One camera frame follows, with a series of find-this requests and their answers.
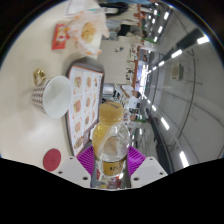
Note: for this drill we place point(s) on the printed paper tray liner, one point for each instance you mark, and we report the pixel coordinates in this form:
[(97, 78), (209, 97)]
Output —
[(83, 103)]

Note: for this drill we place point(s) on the clear bottle with yellow cap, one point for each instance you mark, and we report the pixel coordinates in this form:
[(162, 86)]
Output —
[(110, 140)]

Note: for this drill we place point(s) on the flat round red coaster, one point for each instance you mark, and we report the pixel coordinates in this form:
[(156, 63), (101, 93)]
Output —
[(52, 160)]

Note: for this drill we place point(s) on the clear plastic bag with food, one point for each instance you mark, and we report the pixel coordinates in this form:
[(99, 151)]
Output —
[(88, 33)]

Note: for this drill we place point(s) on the dark food tray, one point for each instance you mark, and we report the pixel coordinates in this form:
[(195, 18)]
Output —
[(67, 110)]

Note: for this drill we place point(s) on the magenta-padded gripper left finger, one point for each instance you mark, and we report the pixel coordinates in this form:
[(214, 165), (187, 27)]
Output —
[(86, 159)]

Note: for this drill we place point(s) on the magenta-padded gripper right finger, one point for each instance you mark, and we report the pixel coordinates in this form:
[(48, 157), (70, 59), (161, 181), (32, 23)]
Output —
[(136, 160)]

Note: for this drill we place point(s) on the white paper card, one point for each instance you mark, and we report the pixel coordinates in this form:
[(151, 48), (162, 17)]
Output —
[(76, 6)]

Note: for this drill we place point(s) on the group of ceiling lights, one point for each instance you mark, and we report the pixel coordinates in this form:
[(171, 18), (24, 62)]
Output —
[(202, 40)]

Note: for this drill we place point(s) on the beige chair with round hole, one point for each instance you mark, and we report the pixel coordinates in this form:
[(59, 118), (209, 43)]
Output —
[(113, 63)]

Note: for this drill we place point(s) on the red printed snack packet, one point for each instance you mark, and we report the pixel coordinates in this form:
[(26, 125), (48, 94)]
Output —
[(60, 36)]

